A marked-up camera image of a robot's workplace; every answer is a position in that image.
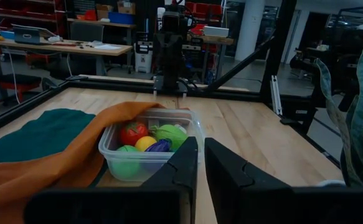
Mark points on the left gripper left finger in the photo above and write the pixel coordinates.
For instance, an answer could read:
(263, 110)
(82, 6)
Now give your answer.
(175, 186)

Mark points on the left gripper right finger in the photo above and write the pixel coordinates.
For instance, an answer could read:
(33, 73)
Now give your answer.
(231, 193)

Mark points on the light green toy pear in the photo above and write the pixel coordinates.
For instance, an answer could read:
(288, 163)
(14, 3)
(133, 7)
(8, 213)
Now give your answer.
(170, 135)

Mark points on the yellow toy lemon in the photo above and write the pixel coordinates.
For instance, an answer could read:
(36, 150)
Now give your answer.
(145, 143)

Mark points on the green toy ball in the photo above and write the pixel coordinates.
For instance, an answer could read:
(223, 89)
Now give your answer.
(125, 161)

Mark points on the red toy tomato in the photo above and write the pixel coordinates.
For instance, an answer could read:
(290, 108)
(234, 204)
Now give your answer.
(133, 133)

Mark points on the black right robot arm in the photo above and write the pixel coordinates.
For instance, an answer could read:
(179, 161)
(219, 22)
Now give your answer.
(168, 62)

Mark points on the clear plastic tupperware container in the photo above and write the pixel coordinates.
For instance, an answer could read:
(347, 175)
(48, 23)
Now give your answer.
(156, 161)

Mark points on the small wooden table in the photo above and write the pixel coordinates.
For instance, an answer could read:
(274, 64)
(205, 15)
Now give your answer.
(210, 40)

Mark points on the white box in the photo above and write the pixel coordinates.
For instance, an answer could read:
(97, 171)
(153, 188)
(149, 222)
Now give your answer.
(216, 31)

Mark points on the white floor bin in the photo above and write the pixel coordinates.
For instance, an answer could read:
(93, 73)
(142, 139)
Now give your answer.
(143, 57)

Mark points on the cardboard box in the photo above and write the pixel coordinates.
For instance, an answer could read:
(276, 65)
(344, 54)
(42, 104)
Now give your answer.
(104, 11)
(126, 7)

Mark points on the blue storage bin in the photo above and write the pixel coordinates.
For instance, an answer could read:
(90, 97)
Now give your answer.
(120, 18)

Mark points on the white pillar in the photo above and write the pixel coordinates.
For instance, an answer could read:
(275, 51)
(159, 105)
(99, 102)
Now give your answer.
(249, 28)

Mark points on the grey office chair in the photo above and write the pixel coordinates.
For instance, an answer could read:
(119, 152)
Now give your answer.
(86, 31)

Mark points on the white plant pot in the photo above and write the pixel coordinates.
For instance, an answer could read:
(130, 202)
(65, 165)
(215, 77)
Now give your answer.
(330, 183)

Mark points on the wooden work table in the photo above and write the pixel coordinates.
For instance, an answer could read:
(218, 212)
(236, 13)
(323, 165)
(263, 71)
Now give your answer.
(59, 48)

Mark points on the orange cloth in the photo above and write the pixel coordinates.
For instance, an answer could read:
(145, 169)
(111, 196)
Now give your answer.
(44, 174)

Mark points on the red shelf rack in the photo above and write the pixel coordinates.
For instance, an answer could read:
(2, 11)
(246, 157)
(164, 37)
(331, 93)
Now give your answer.
(28, 9)

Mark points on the grey laptop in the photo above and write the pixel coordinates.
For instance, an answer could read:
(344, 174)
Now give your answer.
(28, 35)

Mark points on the dark green cloth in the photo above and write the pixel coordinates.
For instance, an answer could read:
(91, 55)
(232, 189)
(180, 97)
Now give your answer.
(38, 133)

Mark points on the red and black stool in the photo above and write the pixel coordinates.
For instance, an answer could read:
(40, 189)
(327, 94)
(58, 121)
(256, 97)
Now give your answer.
(16, 81)

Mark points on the red wall bins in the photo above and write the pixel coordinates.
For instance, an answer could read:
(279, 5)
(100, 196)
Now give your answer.
(203, 7)

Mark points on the black table frame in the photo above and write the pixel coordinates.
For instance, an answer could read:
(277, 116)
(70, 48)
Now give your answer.
(277, 46)

